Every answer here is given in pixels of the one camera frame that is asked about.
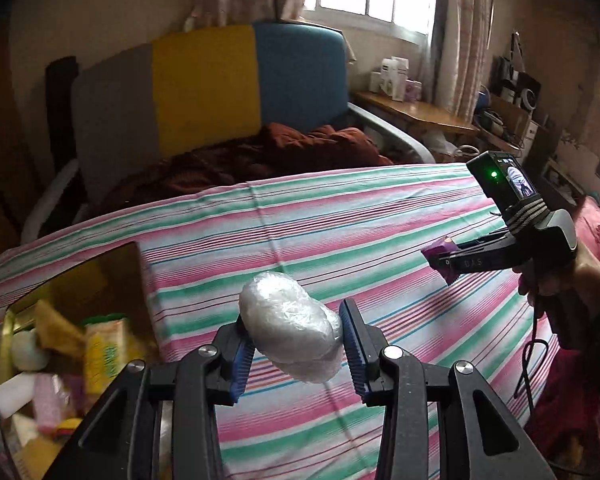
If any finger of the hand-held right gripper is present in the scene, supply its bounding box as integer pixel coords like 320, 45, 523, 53
455, 231, 512, 253
427, 246, 520, 282

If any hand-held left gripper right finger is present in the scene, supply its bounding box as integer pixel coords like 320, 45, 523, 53
339, 299, 556, 480

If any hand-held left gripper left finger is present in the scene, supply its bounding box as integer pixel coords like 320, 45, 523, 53
45, 317, 256, 480

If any purple packet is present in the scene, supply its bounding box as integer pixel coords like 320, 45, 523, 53
422, 236, 462, 287

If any plastic-wrapped white ball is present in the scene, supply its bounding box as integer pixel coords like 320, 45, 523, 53
11, 330, 52, 372
239, 271, 344, 387

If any gold metal box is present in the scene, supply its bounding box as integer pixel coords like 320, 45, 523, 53
0, 241, 157, 480

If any person's right hand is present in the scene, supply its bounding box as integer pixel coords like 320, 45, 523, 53
512, 247, 600, 322

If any white plastic bag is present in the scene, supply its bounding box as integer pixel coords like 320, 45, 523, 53
427, 130, 482, 164

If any green yellow packet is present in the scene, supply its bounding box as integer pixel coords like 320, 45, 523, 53
82, 313, 137, 397

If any striped bed sheet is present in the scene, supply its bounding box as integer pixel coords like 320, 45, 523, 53
0, 162, 581, 480

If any wooden desk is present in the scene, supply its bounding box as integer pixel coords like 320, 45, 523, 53
352, 90, 482, 162

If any red cloth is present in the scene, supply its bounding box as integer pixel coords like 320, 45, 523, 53
524, 350, 600, 480

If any white carton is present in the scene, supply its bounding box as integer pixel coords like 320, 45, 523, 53
370, 56, 411, 101

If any pink packet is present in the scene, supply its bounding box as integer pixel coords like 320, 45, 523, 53
32, 374, 74, 434

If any brown blanket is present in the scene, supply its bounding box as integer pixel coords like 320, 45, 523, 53
87, 122, 397, 212

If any pale yellow packet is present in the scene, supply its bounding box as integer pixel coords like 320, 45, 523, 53
10, 414, 47, 449

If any grey yellow blue armchair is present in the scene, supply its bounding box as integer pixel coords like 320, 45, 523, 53
22, 21, 437, 241

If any black cable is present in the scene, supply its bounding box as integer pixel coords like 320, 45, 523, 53
514, 304, 552, 402

